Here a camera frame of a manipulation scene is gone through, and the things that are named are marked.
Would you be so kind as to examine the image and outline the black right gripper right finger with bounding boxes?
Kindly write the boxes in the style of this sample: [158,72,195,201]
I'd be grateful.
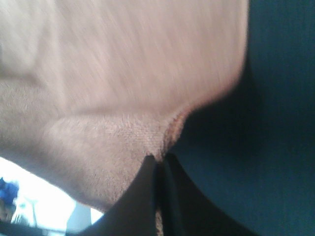
[162,154,256,236]

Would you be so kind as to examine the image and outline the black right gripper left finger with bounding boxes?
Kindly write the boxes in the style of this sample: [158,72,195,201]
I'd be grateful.
[81,156,157,236]

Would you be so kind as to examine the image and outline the brown towel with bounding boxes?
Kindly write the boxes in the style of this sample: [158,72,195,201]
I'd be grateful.
[0,0,250,236]

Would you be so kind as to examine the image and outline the dark table cloth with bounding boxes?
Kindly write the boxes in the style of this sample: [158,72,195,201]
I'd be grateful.
[173,0,315,236]

